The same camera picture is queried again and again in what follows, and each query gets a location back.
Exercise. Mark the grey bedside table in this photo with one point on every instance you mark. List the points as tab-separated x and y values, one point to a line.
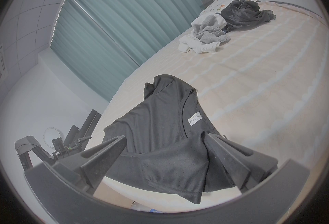
207	0

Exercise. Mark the pile of clothes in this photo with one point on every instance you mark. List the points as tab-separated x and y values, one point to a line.
205	37

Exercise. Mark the white printed pillow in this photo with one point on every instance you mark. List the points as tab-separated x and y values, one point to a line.
218	5

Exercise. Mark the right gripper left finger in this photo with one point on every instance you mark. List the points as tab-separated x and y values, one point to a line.
102	161

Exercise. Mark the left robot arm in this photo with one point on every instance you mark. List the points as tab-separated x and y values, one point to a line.
24	156

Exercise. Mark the black garment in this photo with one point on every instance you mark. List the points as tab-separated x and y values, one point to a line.
241	16

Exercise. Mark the blue-green curtain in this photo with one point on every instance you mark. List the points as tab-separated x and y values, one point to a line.
144	4
97	63

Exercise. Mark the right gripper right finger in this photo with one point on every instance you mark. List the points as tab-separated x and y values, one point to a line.
236	163

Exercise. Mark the black T-shirt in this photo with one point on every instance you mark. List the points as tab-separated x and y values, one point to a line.
159	127

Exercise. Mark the bed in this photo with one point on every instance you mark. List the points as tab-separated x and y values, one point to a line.
257	76

